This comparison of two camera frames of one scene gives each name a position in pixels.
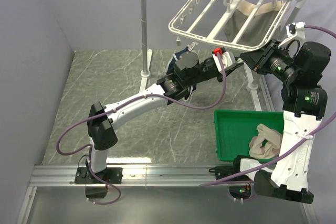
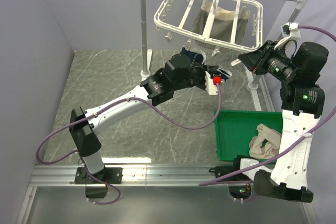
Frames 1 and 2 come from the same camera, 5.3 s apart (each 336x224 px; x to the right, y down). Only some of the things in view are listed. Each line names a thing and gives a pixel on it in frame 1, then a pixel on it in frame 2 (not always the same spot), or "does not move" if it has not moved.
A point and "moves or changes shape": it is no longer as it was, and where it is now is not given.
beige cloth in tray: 266,145 does not move
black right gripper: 254,59 does not move
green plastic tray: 234,129 does not move
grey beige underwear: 258,32 -> 221,28
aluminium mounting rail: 54,176 does not move
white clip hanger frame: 241,21 moves or changes shape
